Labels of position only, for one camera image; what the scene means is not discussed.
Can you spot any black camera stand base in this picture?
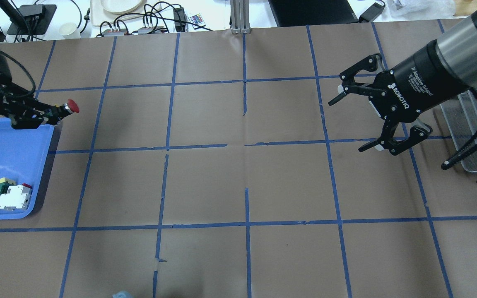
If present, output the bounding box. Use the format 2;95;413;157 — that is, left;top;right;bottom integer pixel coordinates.
5;4;57;36

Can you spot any remote control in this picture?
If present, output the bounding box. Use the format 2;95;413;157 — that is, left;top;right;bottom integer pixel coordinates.
188;13;206;28

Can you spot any beige plate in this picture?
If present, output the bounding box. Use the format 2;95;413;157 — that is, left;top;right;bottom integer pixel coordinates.
100;0;144;15

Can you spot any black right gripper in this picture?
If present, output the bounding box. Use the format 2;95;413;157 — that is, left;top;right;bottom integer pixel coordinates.
328;53;438;156

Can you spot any white circuit breaker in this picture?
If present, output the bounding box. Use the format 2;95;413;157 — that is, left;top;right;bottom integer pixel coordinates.
0;184;32;211

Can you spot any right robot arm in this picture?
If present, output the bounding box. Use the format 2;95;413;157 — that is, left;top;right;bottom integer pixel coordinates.
329;10;477;155

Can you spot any beige tray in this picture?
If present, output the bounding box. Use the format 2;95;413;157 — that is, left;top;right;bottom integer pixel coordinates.
89;0;148;28

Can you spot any aluminium frame post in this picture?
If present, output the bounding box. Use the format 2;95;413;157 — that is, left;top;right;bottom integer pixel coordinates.
230;0;251;34

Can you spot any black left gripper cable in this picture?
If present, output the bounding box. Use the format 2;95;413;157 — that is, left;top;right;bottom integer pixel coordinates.
0;41;37;108

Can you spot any white paper cup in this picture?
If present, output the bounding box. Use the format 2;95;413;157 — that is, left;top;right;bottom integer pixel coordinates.
58;22;81;39

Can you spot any black laptop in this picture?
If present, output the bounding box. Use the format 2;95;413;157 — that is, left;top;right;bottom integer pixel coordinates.
269;0;359;27

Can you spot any power adapter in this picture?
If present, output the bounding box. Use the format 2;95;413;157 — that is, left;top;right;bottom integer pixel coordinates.
358;2;386;23

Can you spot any blue plastic tray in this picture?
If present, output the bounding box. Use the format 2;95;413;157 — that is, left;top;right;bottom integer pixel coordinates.
0;118;55;220

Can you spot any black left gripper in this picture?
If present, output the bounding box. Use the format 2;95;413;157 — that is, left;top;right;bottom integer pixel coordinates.
0;92;63;130

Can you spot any red emergency stop button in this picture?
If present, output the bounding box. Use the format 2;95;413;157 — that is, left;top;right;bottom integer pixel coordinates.
44;99;80;126

